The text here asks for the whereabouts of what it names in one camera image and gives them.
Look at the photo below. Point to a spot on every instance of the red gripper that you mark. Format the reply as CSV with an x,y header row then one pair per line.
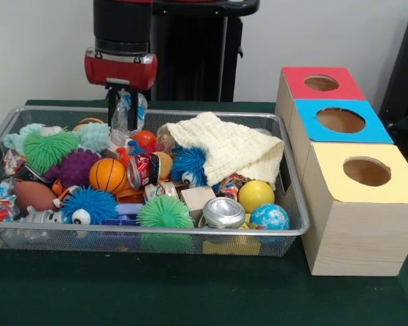
x,y
122,69

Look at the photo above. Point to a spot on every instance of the crushed clear plastic bottle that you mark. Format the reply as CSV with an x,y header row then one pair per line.
x,y
123,108

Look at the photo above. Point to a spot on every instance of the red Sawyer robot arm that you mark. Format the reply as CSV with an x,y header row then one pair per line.
x,y
122,20

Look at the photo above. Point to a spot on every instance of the orange basketball toy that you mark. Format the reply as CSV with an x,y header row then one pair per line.
x,y
108,176

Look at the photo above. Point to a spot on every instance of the purple spiky ball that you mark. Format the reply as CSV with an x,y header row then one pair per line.
x,y
75,168

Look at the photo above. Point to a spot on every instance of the green spiky ball with eyes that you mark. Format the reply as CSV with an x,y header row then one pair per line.
x,y
49,149

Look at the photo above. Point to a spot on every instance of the blue spiky ball with eye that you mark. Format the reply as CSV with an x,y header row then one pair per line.
x,y
92,203

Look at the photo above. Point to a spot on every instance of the cream waffle cloth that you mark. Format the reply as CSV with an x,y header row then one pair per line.
x,y
231,149

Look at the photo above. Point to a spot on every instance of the brown football toy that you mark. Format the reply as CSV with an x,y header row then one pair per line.
x,y
34,196

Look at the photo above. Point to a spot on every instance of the crushed silver can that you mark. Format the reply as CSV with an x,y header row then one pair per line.
x,y
223,212

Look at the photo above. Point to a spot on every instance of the yellow ball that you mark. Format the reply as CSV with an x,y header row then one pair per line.
x,y
256,197

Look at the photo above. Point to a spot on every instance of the blue globe ball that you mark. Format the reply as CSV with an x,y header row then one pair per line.
x,y
269,217

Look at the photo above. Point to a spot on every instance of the dark green tablecloth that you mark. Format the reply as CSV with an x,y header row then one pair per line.
x,y
156,292

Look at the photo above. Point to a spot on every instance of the black panel on stand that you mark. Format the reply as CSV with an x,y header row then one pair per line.
x,y
404,68

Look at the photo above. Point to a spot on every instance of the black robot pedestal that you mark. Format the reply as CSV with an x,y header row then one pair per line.
x,y
197,51

